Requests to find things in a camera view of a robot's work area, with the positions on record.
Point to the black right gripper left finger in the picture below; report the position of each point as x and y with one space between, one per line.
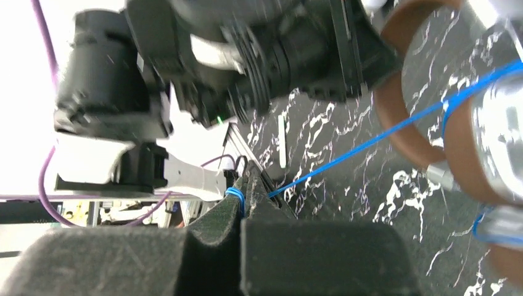
200 259

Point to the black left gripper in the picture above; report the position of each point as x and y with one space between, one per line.
328 50

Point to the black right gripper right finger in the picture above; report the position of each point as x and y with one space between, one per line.
285 256

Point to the white headphones with blue cable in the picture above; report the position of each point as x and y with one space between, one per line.
367 143

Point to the brown headphones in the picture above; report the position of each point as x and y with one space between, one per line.
482 154

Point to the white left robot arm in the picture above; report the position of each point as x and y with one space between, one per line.
221 59

